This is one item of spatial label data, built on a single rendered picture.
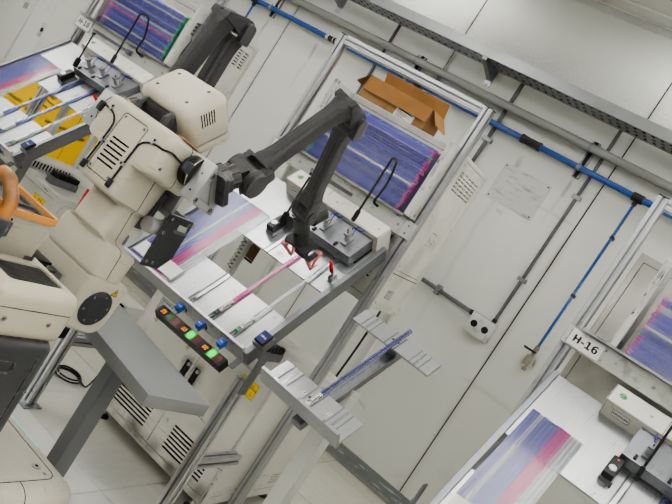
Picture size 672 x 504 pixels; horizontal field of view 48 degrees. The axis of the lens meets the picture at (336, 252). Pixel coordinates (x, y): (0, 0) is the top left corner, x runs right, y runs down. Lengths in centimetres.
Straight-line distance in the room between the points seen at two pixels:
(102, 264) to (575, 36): 326
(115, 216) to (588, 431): 158
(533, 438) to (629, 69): 255
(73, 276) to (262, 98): 333
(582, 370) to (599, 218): 158
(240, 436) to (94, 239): 113
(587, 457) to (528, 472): 21
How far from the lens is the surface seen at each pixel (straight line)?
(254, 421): 285
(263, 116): 515
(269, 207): 301
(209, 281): 273
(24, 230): 183
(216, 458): 273
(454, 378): 425
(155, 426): 311
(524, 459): 240
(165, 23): 378
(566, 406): 259
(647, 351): 258
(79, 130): 354
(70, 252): 208
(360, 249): 277
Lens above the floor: 135
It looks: 4 degrees down
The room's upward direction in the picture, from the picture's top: 33 degrees clockwise
